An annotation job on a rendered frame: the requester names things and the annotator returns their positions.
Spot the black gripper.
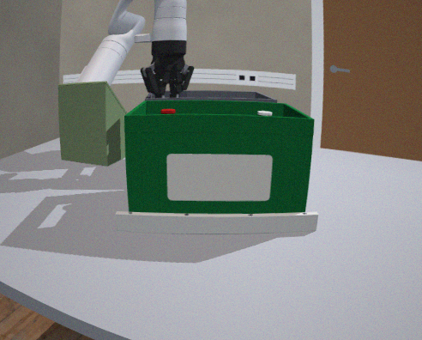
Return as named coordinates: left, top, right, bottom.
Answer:
left=141, top=40, right=194, bottom=98

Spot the green crate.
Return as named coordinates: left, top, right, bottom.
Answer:
left=125, top=100, right=314, bottom=214

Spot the white bottle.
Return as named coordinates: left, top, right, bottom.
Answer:
left=257, top=111, right=272, bottom=116

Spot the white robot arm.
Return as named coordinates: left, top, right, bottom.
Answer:
left=76, top=0, right=187, bottom=86

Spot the red bottle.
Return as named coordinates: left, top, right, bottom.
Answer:
left=160, top=109, right=176, bottom=114

